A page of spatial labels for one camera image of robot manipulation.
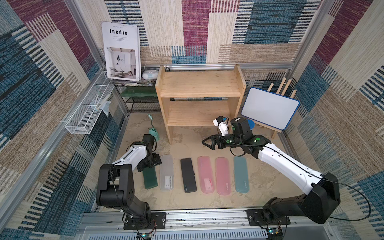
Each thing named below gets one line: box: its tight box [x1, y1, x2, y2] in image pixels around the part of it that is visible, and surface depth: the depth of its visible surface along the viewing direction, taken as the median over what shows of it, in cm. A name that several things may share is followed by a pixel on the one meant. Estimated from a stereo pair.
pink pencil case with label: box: [197, 155, 215, 194], surface depth 89 cm
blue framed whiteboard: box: [241, 87, 300, 131], surface depth 95 cm
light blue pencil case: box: [234, 156, 250, 193], surface depth 89 cm
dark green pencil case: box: [142, 165, 158, 190], surface depth 87 cm
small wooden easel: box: [253, 77, 297, 139], surface depth 93 cm
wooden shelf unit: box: [155, 64, 247, 144], surface depth 79 cm
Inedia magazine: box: [101, 21, 142, 82], surface depth 79 cm
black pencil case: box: [180, 157, 197, 194], surface depth 88 cm
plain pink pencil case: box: [215, 157, 232, 196], surface depth 89 cm
